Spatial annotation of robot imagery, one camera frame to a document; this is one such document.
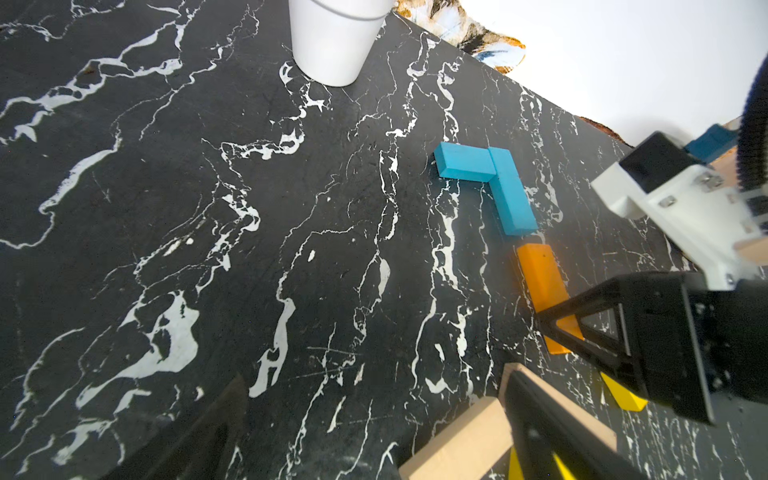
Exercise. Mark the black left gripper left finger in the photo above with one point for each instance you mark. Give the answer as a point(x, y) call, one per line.
point(198, 445)

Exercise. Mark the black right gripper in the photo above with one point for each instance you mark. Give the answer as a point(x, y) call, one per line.
point(677, 342)

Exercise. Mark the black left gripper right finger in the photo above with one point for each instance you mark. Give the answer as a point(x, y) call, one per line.
point(541, 426)

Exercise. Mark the natural wood block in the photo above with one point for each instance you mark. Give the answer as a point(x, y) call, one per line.
point(468, 448)
point(596, 427)

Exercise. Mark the yellow block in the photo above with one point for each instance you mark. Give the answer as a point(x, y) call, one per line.
point(550, 466)
point(625, 399)

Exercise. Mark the orange block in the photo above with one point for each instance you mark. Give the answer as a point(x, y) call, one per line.
point(546, 288)

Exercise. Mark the teal block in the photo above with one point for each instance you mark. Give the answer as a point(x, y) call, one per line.
point(461, 162)
point(513, 206)

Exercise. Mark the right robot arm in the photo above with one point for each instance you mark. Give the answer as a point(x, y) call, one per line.
point(751, 182)

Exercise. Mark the white small plant pot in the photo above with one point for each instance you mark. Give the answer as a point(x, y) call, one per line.
point(331, 40)

